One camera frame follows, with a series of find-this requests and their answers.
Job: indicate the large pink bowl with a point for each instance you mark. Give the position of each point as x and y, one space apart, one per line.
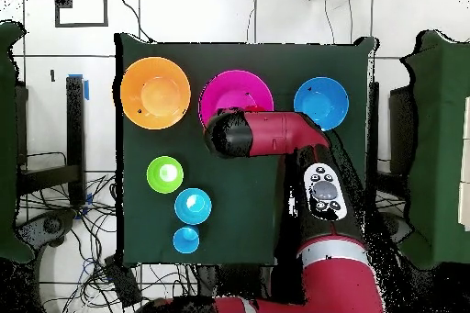
235 89

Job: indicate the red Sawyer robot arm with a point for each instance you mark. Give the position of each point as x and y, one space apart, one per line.
286 133

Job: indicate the dark green tablecloth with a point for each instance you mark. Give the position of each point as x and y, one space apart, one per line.
220 199

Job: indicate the small blue bowl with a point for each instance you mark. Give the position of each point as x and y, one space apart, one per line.
192 206

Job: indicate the small green bowl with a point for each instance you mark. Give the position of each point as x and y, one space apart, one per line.
165 174

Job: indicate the blue cup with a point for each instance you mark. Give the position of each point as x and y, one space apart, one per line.
185 241

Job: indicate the large blue bowl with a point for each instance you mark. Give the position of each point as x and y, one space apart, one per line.
321 100

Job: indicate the large orange bowl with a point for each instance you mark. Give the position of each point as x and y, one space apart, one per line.
154 92

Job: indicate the blue tape strip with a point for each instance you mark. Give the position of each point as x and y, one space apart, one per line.
86 89

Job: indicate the black power strip box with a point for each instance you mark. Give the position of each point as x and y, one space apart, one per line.
123 281

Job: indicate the green cloth covered side table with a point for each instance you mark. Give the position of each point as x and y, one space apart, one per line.
7 144
440 144

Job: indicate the white box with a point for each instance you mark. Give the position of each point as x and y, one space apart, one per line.
465 199

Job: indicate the black metal post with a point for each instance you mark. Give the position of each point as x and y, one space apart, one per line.
373 125
75 125

